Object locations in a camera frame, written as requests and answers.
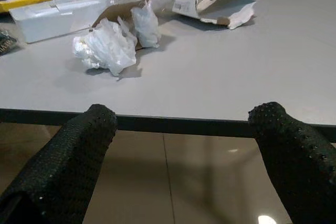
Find small white plastic bag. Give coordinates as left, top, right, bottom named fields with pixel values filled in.
left=130, top=2, right=161, bottom=49

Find dark patterned pouch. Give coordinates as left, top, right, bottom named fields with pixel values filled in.
left=0, top=28, right=18, bottom=56

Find torn white printed carton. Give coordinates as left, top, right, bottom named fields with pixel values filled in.
left=172, top=0, right=257, bottom=30

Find brown cardboard piece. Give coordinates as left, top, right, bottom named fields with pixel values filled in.
left=89, top=0, right=162, bottom=51

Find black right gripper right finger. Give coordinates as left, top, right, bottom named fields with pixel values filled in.
left=248, top=101, right=336, bottom=224

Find grey table black frame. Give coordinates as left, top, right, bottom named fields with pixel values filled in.
left=0, top=0, right=336, bottom=143

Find crumpled white plastic bag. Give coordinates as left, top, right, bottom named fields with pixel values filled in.
left=72, top=17, right=138, bottom=77

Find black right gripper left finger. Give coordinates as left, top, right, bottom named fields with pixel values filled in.
left=0, top=103, right=118, bottom=224

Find long white box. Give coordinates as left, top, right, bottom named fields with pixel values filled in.
left=8, top=0, right=116, bottom=44

